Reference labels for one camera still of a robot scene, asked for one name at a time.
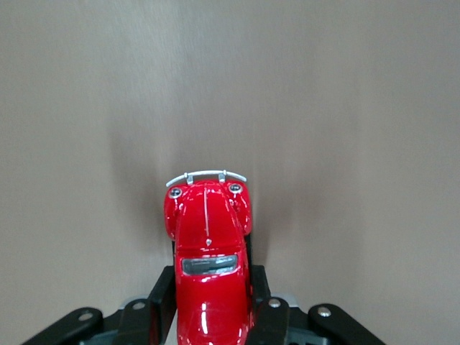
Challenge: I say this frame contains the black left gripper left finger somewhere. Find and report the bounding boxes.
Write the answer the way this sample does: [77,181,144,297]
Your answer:
[21,265,178,345]

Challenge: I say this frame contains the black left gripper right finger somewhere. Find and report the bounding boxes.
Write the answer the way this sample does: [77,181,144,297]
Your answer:
[247,233,388,345]

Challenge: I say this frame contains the red beetle toy car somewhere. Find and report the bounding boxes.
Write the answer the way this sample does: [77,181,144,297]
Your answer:
[163,169,254,345]

